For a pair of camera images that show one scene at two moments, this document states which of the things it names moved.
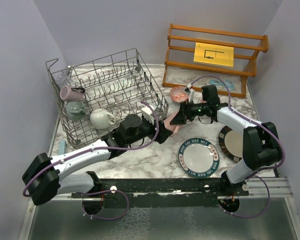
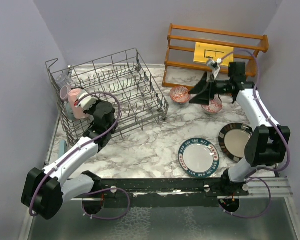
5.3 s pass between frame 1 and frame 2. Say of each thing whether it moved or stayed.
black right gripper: moved
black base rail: stayed
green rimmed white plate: stayed
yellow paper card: stayed
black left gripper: moved
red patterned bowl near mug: stayed
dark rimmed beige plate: stayed
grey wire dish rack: stayed
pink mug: moved
